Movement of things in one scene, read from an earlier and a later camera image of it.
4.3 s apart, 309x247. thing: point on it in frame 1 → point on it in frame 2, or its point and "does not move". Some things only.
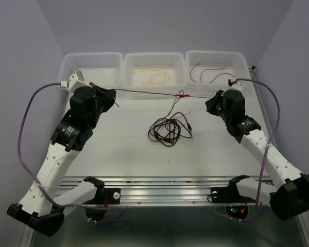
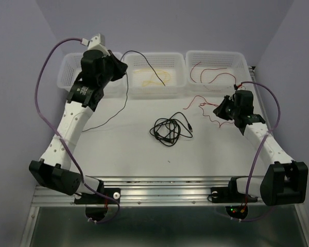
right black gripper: (211, 103) → (219, 110)
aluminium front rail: (160, 190) does not move
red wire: (219, 75) does not move
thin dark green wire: (152, 92) → (127, 89)
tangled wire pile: (169, 130) does not move
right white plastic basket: (210, 71) does not move
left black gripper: (108, 95) → (120, 67)
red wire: (181, 94) → (203, 103)
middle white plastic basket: (159, 72) does not move
